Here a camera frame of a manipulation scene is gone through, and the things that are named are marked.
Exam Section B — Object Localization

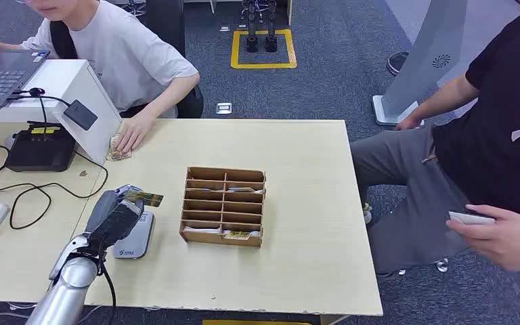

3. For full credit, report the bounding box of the black-top person's left hand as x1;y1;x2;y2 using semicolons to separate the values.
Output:
446;204;520;273

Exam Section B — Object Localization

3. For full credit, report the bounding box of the long black cable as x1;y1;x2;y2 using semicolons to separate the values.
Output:
9;150;109;230

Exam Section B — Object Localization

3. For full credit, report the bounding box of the black shoe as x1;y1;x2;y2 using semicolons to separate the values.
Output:
386;51;410;77

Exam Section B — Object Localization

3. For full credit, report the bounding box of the black robot leg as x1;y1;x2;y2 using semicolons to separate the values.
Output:
264;0;279;53
241;0;260;53

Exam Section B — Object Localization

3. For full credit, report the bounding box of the grey card reader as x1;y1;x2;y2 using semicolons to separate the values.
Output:
112;211;156;261

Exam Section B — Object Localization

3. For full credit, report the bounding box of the grey kiosk stand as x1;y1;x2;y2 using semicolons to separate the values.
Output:
372;0;469;127

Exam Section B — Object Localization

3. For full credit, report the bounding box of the brown wooden card organizer box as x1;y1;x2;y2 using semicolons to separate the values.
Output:
179;167;267;248

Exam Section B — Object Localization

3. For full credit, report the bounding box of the yellow floor tape square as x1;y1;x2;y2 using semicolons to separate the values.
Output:
230;28;298;70

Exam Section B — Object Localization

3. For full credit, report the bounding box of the stack of printed cards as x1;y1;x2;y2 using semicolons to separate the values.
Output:
106;133;133;163

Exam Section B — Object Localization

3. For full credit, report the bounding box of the laptop person's left hand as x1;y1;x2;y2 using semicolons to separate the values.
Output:
112;116;154;155

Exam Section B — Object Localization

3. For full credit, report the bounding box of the person at laptop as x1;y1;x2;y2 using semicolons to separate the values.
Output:
0;0;204;156

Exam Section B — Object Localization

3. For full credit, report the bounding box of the black laptop plug cable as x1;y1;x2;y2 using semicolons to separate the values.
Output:
8;87;73;129

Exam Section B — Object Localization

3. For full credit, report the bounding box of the dark green patterned ID card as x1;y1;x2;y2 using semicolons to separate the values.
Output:
123;190;165;208

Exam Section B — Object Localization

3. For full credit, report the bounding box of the black office chair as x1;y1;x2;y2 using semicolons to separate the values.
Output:
145;0;204;119

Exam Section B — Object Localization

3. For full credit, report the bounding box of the black-top person's right hand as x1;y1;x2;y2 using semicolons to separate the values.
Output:
395;115;425;132

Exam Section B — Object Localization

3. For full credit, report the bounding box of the white handheld device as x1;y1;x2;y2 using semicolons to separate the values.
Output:
448;211;496;226

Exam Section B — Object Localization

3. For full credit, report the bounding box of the dark grey laptop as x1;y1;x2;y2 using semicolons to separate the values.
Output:
0;49;51;111

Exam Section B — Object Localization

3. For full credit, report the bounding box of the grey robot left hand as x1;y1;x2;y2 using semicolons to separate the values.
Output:
84;184;146;260

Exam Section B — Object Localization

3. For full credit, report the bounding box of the white laptop stand box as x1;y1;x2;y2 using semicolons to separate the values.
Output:
0;59;123;166

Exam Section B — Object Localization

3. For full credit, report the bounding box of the black device with yellow label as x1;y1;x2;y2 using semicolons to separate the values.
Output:
5;121;77;173

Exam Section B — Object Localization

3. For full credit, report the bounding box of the person in black top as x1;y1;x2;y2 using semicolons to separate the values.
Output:
349;4;520;281

